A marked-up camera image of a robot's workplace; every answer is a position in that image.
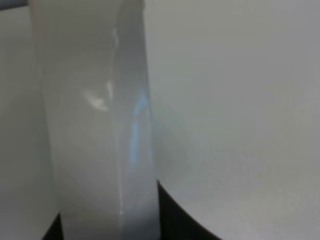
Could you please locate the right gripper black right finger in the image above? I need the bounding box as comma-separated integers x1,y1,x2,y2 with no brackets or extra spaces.
157,182,220,240

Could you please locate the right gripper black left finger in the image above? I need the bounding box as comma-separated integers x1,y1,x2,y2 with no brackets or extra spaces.
42,214,64,240

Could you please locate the white plastic bottle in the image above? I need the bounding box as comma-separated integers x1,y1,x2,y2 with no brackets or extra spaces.
29,0,161,240

